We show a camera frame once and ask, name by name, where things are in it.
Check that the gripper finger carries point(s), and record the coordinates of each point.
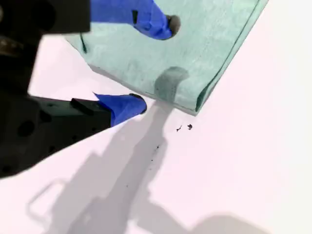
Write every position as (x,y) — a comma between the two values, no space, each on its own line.
(97,114)
(146,17)

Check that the pale green t-shirt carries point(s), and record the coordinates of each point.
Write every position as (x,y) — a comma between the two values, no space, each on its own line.
(195,48)

